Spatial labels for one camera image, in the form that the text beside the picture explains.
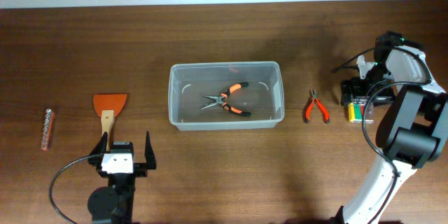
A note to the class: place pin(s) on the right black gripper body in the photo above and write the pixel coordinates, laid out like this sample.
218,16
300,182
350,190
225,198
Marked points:
358,86

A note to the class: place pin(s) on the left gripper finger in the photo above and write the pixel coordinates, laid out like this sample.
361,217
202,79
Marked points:
149,153
101,145

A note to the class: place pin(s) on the clear plastic container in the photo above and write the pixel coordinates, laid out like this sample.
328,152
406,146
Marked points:
226,96

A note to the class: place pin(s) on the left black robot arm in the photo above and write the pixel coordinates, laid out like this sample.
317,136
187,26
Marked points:
113,203

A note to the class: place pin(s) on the clear screwdriver set case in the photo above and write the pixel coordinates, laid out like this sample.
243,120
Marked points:
357,109

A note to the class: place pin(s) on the orange scraper wooden handle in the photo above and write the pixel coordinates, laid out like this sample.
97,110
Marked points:
108,107

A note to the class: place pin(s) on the orange socket bit holder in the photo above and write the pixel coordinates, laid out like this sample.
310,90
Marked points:
49,119

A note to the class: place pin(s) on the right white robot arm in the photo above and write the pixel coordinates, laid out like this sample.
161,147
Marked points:
412,132

